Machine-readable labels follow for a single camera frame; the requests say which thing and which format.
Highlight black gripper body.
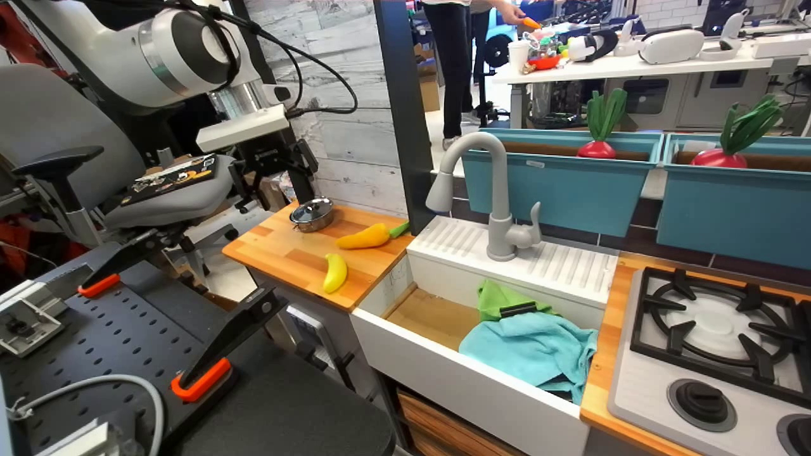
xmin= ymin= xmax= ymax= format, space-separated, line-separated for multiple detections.
xmin=230 ymin=135 xmax=319 ymax=185

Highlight steel pot lid black knob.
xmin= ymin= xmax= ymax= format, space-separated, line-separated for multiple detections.
xmin=290 ymin=199 xmax=337 ymax=223

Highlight small steel pot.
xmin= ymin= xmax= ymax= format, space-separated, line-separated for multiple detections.
xmin=287 ymin=206 xmax=337 ymax=235

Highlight grey wood backsplash panel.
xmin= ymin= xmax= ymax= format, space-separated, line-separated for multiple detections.
xmin=243 ymin=0 xmax=410 ymax=219

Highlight small orange carrot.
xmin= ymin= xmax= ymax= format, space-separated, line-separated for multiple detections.
xmin=334 ymin=220 xmax=414 ymax=253

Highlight yellow toy banana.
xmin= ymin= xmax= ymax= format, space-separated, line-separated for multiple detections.
xmin=319 ymin=251 xmax=350 ymax=296

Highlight person in dark trousers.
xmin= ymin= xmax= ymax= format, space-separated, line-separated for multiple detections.
xmin=416 ymin=0 xmax=533 ymax=143

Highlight grey toy faucet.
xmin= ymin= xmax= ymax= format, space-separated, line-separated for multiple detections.
xmin=423 ymin=131 xmax=546 ymax=264

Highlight teal planter box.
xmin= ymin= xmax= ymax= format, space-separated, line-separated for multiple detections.
xmin=461 ymin=125 xmax=666 ymax=240
xmin=657 ymin=131 xmax=811 ymax=275

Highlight white toy sink basin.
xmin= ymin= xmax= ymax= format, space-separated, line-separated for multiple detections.
xmin=350 ymin=213 xmax=622 ymax=456

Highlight wooden cabinet front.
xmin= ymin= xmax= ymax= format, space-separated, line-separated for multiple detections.
xmin=392 ymin=387 xmax=528 ymax=456

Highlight teal cloth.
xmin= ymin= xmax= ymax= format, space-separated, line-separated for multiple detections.
xmin=456 ymin=313 xmax=601 ymax=406

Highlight red toy radish green leaves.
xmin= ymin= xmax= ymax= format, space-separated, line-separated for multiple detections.
xmin=576 ymin=86 xmax=629 ymax=163
xmin=690 ymin=93 xmax=783 ymax=169

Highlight white background table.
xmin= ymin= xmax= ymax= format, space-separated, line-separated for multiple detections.
xmin=492 ymin=34 xmax=811 ymax=131

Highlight white headset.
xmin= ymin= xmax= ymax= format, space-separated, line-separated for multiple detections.
xmin=637 ymin=26 xmax=707 ymax=68

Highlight grey toy stove black grates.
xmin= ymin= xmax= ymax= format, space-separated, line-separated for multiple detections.
xmin=605 ymin=264 xmax=811 ymax=456

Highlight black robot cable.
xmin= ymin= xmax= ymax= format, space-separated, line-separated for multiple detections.
xmin=181 ymin=0 xmax=363 ymax=121

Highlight black frame post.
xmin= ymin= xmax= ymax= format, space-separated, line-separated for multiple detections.
xmin=373 ymin=0 xmax=437 ymax=235

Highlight black clamp orange handle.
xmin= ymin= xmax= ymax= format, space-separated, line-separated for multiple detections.
xmin=169 ymin=286 xmax=290 ymax=406
xmin=77 ymin=229 xmax=173 ymax=301

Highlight grey cable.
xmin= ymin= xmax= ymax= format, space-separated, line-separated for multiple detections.
xmin=8 ymin=372 xmax=168 ymax=456

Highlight grey metal bracket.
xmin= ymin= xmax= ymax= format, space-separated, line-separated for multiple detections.
xmin=0 ymin=294 xmax=67 ymax=359

